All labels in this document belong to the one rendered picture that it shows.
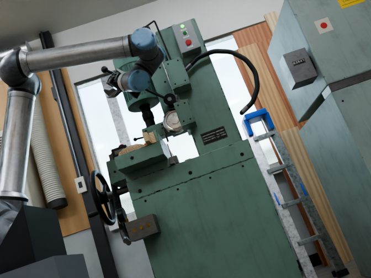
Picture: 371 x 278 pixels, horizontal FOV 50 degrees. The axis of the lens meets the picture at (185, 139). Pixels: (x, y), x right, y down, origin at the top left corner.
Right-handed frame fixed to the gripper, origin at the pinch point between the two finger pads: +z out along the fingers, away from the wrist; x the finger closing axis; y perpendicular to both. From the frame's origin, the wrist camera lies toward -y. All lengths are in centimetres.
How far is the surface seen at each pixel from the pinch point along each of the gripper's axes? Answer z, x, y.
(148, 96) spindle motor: -7.0, -3.3, -15.4
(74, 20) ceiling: 184, -67, 13
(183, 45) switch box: -18.1, -31.6, -13.8
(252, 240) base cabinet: -67, 36, -64
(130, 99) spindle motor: -0.6, 2.1, -9.8
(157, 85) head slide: -7.1, -10.3, -16.5
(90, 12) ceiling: 176, -79, 6
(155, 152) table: -39.9, 22.7, -18.5
